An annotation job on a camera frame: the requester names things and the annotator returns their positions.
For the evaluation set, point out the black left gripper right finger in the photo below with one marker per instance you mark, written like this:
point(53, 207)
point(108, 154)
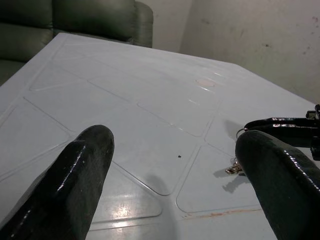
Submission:
point(280, 190)

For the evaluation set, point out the green leather sofa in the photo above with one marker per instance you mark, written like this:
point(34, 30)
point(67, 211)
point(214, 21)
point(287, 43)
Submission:
point(75, 17)

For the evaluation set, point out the white plastic table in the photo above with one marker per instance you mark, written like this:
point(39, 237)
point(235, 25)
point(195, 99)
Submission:
point(150, 100)

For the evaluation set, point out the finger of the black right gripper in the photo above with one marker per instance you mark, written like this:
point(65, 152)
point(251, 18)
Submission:
point(295, 136)
point(280, 122)

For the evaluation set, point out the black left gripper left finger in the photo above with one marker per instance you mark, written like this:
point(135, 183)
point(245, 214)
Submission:
point(65, 190)

